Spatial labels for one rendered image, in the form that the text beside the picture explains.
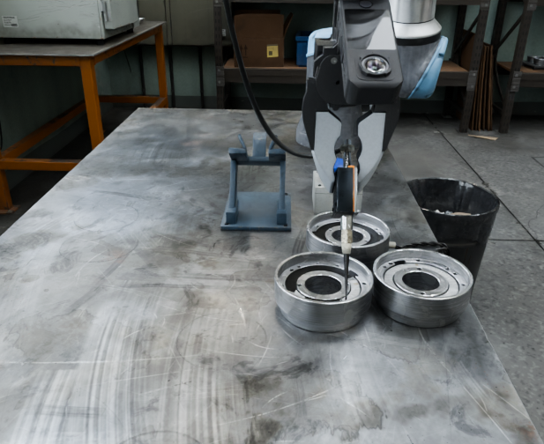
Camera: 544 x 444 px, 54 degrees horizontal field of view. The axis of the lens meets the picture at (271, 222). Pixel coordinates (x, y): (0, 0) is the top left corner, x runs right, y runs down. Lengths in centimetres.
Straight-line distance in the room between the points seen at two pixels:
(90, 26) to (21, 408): 239
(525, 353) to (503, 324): 16
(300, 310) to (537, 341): 156
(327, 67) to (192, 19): 389
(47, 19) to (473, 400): 260
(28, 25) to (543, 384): 258
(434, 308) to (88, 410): 34
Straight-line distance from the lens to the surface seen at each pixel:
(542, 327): 212
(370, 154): 55
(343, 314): 54
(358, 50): 47
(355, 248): 63
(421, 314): 56
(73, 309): 62
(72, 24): 281
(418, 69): 104
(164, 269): 67
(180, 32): 442
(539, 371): 192
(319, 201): 79
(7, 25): 293
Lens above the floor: 114
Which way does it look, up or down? 26 degrees down
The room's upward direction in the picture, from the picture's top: 1 degrees clockwise
